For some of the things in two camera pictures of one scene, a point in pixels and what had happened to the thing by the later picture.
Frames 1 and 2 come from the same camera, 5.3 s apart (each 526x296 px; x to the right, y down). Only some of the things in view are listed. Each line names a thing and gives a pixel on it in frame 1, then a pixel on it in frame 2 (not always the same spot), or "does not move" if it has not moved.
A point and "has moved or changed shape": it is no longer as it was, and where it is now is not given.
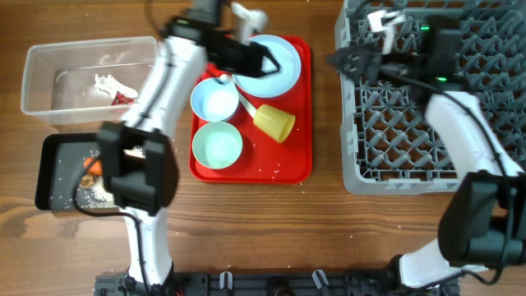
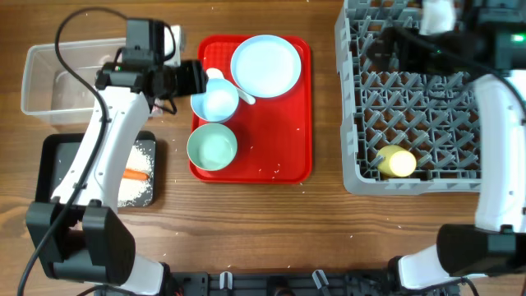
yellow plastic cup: [277, 124] -> [398, 160]
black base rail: [270, 284] does not move
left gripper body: [228, 55] -> [182, 83]
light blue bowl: [214, 101] does not move
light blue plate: [279, 83] does not move
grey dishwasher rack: [390, 144] does not move
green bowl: [217, 145] has moved or changed shape
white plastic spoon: [251, 108] -> [214, 73]
